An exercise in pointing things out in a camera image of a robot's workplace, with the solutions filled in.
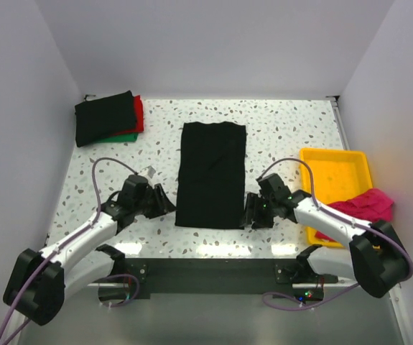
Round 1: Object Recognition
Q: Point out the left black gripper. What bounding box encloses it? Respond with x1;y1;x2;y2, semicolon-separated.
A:
133;183;176;219

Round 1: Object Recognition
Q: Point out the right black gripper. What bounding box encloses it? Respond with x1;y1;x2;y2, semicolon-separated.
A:
239;191;277;229

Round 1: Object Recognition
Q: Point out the black t shirt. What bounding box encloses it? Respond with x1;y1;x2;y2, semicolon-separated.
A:
75;91;136;147
175;121;246;230

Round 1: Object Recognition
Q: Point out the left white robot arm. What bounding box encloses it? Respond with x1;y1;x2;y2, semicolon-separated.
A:
3;175;176;326

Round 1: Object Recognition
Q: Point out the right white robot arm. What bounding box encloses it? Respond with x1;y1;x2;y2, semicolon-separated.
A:
243;173;413;298

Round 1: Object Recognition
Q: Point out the folded green t shirt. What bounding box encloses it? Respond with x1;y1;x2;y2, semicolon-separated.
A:
98;133;139;143

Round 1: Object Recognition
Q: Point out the yellow plastic tray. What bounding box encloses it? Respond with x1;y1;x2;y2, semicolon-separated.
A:
299;147;387;249

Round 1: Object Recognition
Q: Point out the folded red t shirt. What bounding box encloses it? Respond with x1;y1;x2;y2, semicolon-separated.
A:
113;95;144;137

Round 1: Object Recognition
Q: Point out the folded black t shirt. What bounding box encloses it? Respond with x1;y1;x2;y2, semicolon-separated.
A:
75;91;136;147

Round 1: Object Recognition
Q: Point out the crumpled pink t shirt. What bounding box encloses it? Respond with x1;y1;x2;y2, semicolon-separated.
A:
328;188;394;223

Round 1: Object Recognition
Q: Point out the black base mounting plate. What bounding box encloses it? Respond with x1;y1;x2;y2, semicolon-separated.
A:
97;257;336;301

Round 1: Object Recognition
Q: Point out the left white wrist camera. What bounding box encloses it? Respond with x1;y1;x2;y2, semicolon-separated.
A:
139;165;157;180

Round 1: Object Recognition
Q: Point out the aluminium frame rail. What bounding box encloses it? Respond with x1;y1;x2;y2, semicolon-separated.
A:
389;284;413;345

